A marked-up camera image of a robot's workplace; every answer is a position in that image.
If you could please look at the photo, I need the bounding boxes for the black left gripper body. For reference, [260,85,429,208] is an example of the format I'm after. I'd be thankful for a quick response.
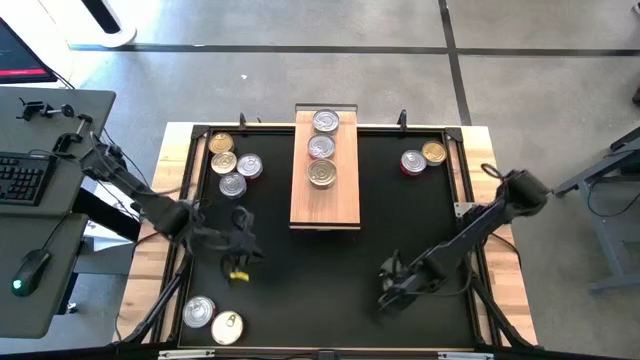
[219,222,257,274]

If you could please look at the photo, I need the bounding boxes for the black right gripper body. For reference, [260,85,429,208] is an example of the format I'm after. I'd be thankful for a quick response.
[380,252,442,300]

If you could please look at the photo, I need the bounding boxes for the green-label can silver lid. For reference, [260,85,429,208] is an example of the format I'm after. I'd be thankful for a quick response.
[218,171,248,200]
[312,108,341,136]

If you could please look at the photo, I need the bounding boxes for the blue-label seafood can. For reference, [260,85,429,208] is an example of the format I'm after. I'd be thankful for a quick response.
[306,157,339,190]
[210,150,238,176]
[210,310,245,347]

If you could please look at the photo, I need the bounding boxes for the red-label tuna can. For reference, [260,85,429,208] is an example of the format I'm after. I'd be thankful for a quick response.
[236,152,264,180]
[307,133,337,161]
[399,149,428,177]
[181,294,217,330]

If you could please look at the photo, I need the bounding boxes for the black table mat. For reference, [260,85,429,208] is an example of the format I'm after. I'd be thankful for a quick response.
[192,130,475,349]

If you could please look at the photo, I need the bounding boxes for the green-label can gold lid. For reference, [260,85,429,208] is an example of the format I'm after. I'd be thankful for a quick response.
[420,140,449,167]
[207,131,235,155]

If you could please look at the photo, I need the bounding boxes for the white paper sheet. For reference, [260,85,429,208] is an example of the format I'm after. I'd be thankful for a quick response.
[79,177,146,252]

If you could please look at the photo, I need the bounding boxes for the black desk foot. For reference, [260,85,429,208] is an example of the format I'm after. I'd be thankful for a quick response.
[72,187,142,242]

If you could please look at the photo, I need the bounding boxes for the grey metal table base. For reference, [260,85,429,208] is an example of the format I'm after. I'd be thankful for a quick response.
[552,124,640,296]

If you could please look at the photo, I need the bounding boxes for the black computer mouse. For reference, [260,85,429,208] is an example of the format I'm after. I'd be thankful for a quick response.
[10,248,53,299]

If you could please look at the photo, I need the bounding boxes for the grey desk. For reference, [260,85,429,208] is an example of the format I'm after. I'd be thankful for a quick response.
[0,85,117,340]

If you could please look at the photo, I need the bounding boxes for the black keyboard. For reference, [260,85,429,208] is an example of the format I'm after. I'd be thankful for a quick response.
[0,152,58,207]

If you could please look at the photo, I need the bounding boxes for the computer monitor dark screen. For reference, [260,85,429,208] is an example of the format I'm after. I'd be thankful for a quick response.
[0,17,59,85]

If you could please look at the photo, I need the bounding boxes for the wooden shelf black wire frame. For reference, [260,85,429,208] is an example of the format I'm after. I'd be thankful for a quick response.
[288,102,362,232]

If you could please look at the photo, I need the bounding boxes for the silver metal bracket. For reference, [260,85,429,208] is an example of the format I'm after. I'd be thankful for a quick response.
[438,351,495,360]
[158,349,216,360]

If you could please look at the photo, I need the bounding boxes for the black looped floor cable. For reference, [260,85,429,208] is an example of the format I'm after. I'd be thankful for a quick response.
[585,177,640,219]

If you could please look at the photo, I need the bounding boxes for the black clamp mount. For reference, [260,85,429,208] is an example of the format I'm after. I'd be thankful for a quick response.
[51,113,94,154]
[16,97,76,122]

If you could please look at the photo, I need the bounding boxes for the white-base black post stand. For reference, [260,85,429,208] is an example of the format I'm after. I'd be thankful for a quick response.
[29,0,139,50]

